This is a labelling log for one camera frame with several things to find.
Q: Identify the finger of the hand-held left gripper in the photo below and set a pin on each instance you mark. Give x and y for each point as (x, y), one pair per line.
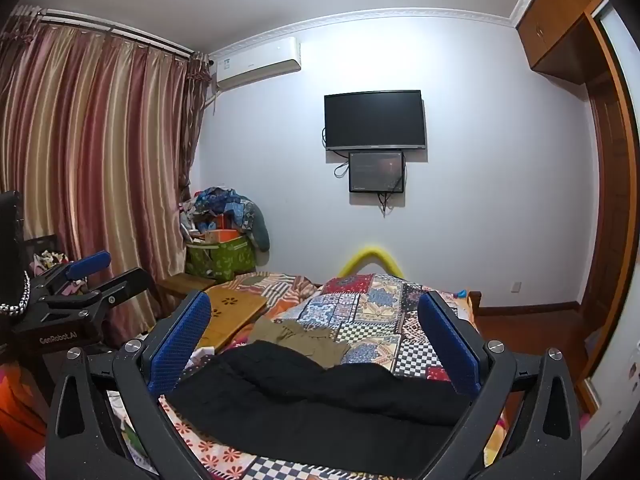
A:
(120, 287)
(90, 263)

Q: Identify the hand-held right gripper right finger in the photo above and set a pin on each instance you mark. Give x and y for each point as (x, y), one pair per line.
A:
(447, 345)

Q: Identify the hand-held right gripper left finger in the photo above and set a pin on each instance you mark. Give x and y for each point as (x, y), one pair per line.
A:
(180, 345)

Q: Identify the khaki pants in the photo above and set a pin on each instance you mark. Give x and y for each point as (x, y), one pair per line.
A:
(310, 342)

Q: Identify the black pants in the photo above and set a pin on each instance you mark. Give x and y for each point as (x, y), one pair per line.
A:
(310, 400)

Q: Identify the wooden stool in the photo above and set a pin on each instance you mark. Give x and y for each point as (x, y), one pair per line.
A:
(185, 286)

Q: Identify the wooden lap table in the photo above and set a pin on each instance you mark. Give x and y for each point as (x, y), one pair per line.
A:
(235, 310)

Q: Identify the black studded object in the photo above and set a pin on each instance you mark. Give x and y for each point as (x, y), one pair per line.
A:
(11, 240)

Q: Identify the patchwork blanket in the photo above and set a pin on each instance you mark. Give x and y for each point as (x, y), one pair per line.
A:
(370, 310)

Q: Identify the orange cloth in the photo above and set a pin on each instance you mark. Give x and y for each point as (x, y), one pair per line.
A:
(20, 410)

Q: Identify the green storage box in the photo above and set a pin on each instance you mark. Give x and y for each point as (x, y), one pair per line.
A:
(225, 260)

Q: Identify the striped pink curtain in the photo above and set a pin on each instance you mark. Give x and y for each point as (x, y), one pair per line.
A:
(90, 160)

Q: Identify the orange box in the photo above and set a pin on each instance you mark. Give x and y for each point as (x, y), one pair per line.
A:
(225, 235)

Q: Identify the yellow foam tube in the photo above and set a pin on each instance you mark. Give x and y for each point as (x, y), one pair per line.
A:
(367, 251)

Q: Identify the pile of clothes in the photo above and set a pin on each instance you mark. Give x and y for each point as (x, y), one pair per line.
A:
(235, 210)

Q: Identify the small black monitor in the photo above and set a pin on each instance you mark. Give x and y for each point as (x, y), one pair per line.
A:
(376, 171)

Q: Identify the curtain rod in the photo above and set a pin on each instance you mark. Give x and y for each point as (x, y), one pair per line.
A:
(115, 30)

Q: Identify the white air conditioner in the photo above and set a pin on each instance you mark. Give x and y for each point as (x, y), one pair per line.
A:
(255, 62)

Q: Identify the wooden overhead cabinet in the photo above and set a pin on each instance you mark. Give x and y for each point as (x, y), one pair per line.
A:
(555, 20)

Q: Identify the wooden bed post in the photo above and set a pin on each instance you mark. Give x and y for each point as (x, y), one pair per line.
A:
(475, 302)

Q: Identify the white wall socket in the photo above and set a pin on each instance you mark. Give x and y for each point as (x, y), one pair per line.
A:
(516, 287)

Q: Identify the black wall television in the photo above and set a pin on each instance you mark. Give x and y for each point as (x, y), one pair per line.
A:
(375, 120)

